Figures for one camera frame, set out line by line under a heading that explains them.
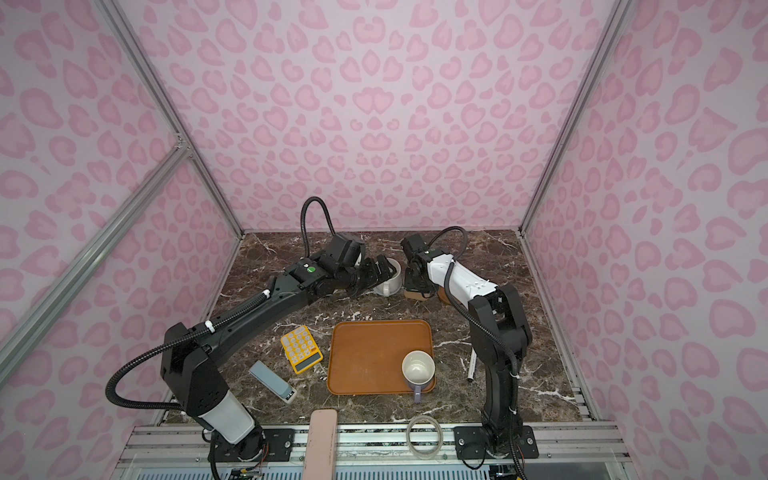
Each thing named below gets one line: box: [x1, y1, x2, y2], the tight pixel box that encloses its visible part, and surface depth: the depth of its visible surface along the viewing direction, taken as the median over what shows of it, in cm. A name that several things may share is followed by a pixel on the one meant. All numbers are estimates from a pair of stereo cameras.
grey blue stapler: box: [248, 360, 298, 404], surface depth 81 cm
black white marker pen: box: [467, 347, 477, 382], surface depth 86 cm
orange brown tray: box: [327, 320, 436, 395], surface depth 91 cm
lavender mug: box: [401, 349, 436, 404], surface depth 80 cm
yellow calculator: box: [281, 325, 324, 374], surface depth 90 cm
